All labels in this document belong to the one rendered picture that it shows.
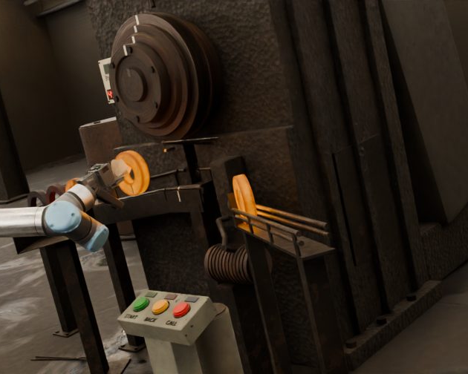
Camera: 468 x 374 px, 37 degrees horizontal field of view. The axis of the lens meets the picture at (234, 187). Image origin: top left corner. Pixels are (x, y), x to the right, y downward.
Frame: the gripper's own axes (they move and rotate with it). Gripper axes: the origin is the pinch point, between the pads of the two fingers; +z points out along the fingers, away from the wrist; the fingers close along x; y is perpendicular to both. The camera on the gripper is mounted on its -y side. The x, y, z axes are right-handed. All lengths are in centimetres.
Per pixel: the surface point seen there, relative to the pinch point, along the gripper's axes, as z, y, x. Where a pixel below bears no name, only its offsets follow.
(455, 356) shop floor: 27, -95, -80
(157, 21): 33, 38, -8
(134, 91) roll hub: 18.0, 20.4, 1.8
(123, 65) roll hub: 22.4, 29.1, 6.8
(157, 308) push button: -56, -8, -66
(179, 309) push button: -55, -7, -74
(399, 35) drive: 110, -9, -48
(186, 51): 29.5, 26.8, -18.8
